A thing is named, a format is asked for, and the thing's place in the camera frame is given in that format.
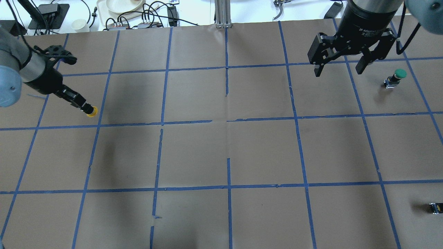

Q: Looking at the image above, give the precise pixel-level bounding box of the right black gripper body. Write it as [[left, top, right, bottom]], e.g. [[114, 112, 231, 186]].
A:
[[307, 7, 395, 66]]

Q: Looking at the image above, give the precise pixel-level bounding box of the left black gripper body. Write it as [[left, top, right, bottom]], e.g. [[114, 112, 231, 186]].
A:
[[26, 69, 75, 103]]

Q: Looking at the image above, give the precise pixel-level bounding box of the yellow push button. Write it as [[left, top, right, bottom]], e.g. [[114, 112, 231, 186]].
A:
[[87, 106, 98, 118]]

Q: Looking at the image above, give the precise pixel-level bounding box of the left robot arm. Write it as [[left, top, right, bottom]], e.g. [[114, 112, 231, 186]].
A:
[[0, 28, 98, 117]]

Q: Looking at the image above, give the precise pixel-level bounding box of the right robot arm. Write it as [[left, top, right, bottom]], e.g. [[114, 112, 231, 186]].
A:
[[307, 0, 442, 77]]

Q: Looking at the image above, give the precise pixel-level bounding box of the green push button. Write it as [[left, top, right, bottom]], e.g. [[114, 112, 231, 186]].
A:
[[383, 69, 407, 89]]

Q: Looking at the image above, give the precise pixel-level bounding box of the white paper cup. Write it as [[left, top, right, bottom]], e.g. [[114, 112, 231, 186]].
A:
[[71, 19, 90, 33]]

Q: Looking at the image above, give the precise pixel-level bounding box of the beige square tray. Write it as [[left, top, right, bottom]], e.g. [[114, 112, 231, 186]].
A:
[[96, 0, 146, 25]]

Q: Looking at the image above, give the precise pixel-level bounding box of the beige round plate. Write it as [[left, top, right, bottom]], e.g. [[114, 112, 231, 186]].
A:
[[105, 0, 144, 14]]

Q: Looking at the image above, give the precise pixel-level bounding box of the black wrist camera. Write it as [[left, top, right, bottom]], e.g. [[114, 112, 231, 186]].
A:
[[33, 45, 77, 65]]

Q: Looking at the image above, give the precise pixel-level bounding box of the black camera stand base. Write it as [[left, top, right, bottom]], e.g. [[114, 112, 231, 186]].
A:
[[27, 3, 70, 30]]

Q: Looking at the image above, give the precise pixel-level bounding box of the aluminium frame post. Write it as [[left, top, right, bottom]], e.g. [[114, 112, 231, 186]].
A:
[[215, 0, 232, 28]]

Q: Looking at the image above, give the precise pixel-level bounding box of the small black switch block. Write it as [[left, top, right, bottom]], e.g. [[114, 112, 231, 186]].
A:
[[429, 202, 443, 214]]

